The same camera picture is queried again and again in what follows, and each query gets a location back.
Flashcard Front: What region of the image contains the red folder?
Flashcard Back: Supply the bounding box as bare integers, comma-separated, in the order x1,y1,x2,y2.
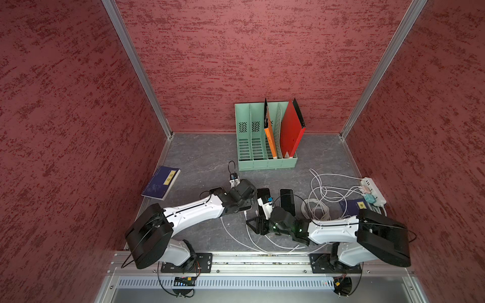
280,99,306,159

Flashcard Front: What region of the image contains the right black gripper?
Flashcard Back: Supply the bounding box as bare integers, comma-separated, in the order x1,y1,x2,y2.
246,213,293,236

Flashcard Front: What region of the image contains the right purple book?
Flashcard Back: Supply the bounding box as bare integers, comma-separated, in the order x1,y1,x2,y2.
339,198,370,217

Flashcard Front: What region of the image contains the black phone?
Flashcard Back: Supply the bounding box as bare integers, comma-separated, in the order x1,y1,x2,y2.
239,205,252,212
280,189,296,217
257,188,271,203

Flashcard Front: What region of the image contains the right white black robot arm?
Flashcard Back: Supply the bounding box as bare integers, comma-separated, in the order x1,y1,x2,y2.
246,207,411,268

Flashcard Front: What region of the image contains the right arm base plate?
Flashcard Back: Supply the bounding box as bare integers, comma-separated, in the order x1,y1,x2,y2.
309,254,362,275

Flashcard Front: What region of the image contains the green file organizer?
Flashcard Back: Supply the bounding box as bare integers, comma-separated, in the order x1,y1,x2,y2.
234,102,298,171

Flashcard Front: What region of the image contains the purple book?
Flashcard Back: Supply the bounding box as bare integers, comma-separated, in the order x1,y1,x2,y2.
339,198,370,217
141,166,181,201

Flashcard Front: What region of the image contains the white power strip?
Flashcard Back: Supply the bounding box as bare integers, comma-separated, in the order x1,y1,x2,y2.
360,178,386,207

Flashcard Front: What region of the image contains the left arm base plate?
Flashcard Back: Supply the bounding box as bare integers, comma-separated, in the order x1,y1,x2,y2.
160,252,213,275

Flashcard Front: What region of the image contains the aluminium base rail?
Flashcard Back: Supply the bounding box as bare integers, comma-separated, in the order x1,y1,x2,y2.
95,251,428,302

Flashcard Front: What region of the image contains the grey patterned folder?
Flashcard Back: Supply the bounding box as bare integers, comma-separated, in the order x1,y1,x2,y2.
274,106,283,159

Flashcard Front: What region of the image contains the left purple book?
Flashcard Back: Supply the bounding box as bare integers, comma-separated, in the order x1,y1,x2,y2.
141,166,181,201

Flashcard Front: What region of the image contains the orange folder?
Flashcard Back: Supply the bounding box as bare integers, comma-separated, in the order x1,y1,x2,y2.
264,99,278,159

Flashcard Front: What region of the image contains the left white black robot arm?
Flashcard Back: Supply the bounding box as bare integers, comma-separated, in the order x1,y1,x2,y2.
121,179,257,272

